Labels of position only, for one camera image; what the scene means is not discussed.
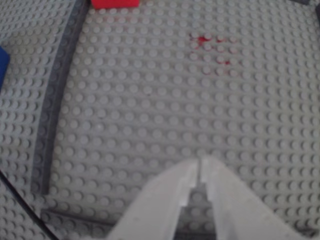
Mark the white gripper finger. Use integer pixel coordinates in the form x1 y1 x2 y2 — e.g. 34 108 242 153
107 157 201 240
200 155 311 240

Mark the blue lego cube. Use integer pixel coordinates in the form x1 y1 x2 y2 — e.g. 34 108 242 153
0 46 11 93

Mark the grey studded lego baseplate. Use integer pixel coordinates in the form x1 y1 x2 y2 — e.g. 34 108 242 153
0 0 320 240

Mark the red lego brick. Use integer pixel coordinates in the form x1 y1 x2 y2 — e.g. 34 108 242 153
90 0 140 10

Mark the black camera cable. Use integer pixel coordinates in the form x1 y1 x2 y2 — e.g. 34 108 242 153
0 171 57 240

